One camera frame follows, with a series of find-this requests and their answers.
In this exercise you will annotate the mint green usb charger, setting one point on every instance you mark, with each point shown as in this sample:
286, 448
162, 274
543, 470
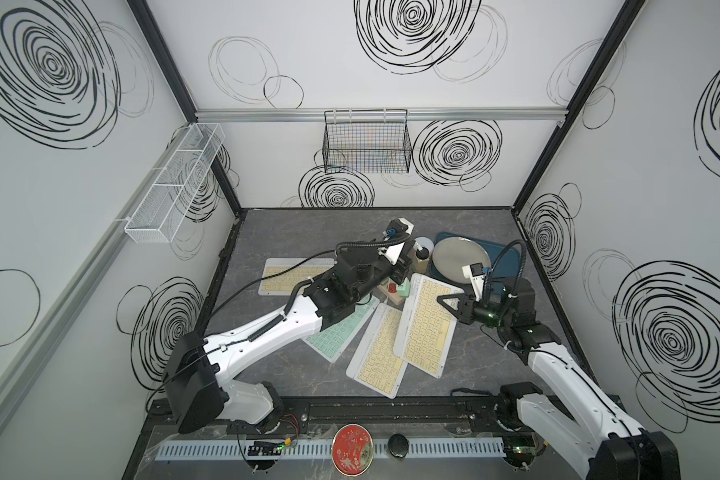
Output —
403, 290

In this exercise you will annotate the black round knob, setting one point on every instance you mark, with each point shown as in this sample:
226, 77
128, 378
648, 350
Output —
398, 446

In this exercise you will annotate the far left yellow keyboard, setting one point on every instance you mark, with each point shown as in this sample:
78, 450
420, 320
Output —
282, 274

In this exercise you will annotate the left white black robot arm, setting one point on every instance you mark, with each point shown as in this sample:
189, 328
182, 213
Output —
200, 379

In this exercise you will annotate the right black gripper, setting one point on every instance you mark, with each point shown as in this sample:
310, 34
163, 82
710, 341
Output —
463, 313

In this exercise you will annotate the white slotted cable duct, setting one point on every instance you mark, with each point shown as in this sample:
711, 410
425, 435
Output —
320, 449

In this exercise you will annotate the yellow wireless keyboard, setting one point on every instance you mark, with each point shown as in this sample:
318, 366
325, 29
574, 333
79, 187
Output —
426, 328
374, 364

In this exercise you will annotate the cream power strip red sockets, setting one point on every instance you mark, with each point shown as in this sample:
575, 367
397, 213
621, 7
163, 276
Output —
389, 290

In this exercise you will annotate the grey round plate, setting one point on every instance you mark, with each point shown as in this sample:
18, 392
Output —
451, 254

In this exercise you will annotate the black wire basket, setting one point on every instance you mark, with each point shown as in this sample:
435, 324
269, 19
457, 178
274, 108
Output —
368, 141

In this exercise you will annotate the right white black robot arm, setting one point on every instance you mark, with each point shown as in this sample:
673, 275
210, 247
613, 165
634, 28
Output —
596, 437

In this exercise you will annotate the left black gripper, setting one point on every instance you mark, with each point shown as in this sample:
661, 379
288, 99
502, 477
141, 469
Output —
397, 272

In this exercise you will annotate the mint green wireless keyboard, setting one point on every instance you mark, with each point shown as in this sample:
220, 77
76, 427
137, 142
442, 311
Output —
333, 341

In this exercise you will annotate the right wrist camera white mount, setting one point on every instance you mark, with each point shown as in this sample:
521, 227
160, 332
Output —
476, 273

